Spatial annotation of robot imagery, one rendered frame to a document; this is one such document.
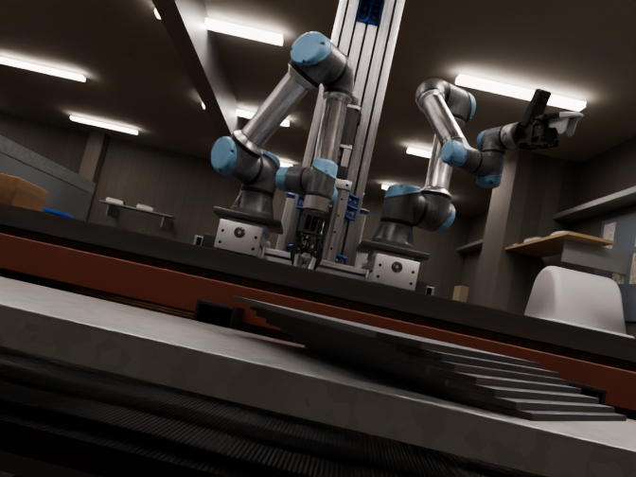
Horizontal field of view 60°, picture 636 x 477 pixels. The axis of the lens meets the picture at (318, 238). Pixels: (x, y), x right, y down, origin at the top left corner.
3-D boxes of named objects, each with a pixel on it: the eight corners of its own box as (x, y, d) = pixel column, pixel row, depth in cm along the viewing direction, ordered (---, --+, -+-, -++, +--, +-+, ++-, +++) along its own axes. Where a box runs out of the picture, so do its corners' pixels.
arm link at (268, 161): (281, 197, 190) (290, 160, 192) (256, 185, 180) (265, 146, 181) (256, 195, 198) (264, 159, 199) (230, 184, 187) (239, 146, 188)
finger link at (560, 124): (580, 132, 147) (552, 137, 155) (582, 110, 148) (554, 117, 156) (573, 130, 146) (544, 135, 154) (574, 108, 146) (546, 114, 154)
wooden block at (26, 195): (11, 208, 84) (20, 177, 85) (-29, 199, 84) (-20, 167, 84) (41, 219, 96) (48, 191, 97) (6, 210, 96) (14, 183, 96)
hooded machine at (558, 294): (618, 477, 423) (647, 277, 441) (533, 458, 422) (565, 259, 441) (568, 450, 502) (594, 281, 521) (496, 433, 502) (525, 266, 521)
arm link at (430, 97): (417, 62, 194) (463, 144, 160) (441, 74, 198) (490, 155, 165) (399, 89, 200) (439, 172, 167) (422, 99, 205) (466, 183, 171)
